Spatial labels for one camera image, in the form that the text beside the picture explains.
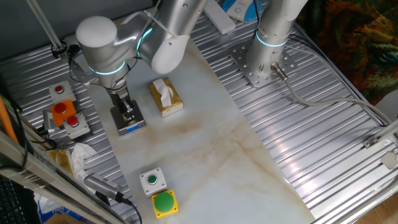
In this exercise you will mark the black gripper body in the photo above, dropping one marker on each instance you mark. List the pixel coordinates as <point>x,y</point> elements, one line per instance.
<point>119,101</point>

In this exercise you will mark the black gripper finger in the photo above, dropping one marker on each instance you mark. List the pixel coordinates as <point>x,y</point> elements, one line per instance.
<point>124,115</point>
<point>132,111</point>

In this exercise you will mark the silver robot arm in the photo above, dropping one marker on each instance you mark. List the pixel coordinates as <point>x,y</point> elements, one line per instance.
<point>270,56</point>

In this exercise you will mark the white tissue sheet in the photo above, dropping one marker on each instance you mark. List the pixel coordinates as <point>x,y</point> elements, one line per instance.
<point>163,91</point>

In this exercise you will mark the gold tissue box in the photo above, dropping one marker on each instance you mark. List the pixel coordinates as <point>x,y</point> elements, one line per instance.
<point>175,99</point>

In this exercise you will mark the grey box with red button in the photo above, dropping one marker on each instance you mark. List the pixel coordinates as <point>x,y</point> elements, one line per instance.
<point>63,93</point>
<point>77,127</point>

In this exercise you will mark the orange box with red button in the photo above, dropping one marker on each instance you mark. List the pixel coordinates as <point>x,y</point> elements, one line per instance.
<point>63,113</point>

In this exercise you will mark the crumpled white tissue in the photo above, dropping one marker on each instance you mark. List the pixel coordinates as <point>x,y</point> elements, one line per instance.
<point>81,154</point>

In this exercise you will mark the white box with green button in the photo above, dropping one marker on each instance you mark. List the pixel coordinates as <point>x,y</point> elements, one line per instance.
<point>152,182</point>

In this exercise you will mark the small silver metal device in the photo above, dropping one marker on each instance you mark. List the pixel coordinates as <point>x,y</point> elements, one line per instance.
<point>48,121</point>

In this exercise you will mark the crumpled plastic bag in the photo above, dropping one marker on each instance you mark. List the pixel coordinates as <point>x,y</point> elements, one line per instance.
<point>63,158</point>

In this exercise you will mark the black pole clamp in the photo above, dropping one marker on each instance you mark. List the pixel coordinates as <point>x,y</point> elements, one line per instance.
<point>59,49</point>

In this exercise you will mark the yellow box with green button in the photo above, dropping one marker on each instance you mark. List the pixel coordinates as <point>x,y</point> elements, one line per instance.
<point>164,203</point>

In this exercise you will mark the aluminium pole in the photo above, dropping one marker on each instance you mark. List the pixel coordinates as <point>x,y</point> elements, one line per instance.
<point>45,23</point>

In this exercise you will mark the orange pole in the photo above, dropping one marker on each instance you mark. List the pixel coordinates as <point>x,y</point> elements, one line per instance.
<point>6,121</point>

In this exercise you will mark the blue plastic bag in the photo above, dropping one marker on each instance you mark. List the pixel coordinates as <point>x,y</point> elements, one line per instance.
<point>49,214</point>

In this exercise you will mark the white power strip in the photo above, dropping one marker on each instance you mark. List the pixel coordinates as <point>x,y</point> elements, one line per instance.
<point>220,18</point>

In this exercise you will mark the black keyboard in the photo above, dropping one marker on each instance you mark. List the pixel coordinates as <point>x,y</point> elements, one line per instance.
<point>11,202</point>

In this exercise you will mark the blue and white round device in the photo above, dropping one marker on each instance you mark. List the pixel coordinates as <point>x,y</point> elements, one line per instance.
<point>241,9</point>

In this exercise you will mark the colourful patterned cloth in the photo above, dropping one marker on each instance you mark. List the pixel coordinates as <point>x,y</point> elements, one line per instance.
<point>351,43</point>

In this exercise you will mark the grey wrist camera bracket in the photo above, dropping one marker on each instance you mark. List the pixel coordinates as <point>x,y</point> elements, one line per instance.
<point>81,74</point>

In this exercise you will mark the silver fixed camera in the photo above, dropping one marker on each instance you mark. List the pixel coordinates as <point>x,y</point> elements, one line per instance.
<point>101,184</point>

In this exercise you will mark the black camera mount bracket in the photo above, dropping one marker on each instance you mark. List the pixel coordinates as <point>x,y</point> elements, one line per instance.
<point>102,199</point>

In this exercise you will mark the aluminium frame beam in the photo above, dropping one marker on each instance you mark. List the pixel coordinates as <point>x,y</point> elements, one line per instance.
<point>37,172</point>

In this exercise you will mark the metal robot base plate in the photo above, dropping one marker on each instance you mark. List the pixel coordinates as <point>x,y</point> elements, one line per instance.
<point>242,59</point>

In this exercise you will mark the small metal corner bracket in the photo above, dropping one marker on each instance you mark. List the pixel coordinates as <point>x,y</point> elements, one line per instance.
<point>370,142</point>

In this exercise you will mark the aluminium side rail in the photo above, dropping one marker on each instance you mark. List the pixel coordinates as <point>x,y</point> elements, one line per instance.
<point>388,129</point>

